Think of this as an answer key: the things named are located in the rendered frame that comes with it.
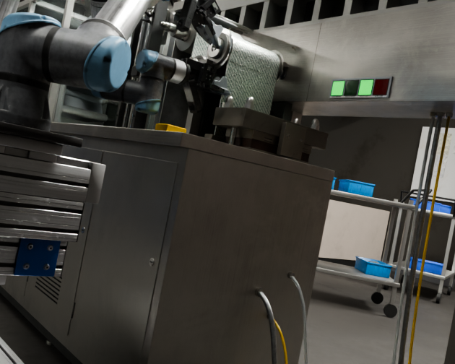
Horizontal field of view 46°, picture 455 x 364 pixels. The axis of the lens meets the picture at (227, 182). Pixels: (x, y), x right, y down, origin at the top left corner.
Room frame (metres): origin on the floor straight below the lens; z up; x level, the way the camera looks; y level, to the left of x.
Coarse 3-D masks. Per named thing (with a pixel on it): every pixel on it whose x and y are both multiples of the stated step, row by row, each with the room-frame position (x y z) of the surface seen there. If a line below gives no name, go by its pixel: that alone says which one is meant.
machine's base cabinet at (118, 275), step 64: (128, 192) 1.71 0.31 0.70; (192, 192) 1.51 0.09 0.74; (256, 192) 1.66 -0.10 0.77; (320, 192) 1.85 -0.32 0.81; (128, 256) 1.65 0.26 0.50; (192, 256) 1.54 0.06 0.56; (256, 256) 1.70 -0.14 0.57; (64, 320) 1.93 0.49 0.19; (128, 320) 1.59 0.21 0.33; (192, 320) 1.57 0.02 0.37; (256, 320) 1.73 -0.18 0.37
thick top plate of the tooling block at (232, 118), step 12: (216, 108) 1.80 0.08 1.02; (228, 108) 1.74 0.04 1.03; (240, 108) 1.69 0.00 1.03; (216, 120) 1.79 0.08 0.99; (228, 120) 1.73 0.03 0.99; (240, 120) 1.69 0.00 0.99; (252, 120) 1.70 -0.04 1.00; (264, 120) 1.73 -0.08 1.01; (276, 120) 1.76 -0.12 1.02; (264, 132) 1.74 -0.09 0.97; (276, 132) 1.77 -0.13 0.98; (312, 132) 1.87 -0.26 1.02; (324, 132) 1.91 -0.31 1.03; (312, 144) 1.88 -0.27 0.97; (324, 144) 1.92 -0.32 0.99
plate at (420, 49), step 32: (256, 32) 2.27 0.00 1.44; (288, 32) 2.12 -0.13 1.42; (320, 32) 1.98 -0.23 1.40; (352, 32) 1.86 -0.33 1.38; (384, 32) 1.76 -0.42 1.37; (416, 32) 1.66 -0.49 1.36; (448, 32) 1.58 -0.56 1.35; (320, 64) 1.96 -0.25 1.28; (352, 64) 1.84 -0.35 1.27; (384, 64) 1.74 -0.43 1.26; (416, 64) 1.65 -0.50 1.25; (448, 64) 1.56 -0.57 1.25; (288, 96) 2.06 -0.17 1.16; (320, 96) 1.94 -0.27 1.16; (416, 96) 1.63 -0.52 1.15; (448, 96) 1.55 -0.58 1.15
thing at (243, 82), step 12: (228, 72) 1.86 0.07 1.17; (240, 72) 1.90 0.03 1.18; (252, 72) 1.93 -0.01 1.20; (228, 84) 1.87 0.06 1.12; (240, 84) 1.90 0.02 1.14; (252, 84) 1.94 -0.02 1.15; (264, 84) 1.97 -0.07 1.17; (240, 96) 1.91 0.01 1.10; (252, 96) 1.94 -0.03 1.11; (264, 96) 1.98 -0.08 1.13; (264, 108) 1.98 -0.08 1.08
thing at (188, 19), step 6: (186, 0) 1.78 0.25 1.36; (192, 0) 1.76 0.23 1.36; (186, 6) 1.77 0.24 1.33; (192, 6) 1.76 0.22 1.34; (186, 12) 1.76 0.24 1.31; (192, 12) 1.76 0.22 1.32; (180, 18) 1.78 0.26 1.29; (186, 18) 1.75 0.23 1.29; (192, 18) 1.76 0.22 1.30; (180, 24) 1.76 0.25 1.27; (186, 24) 1.75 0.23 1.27; (180, 30) 1.77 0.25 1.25; (186, 30) 1.76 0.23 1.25
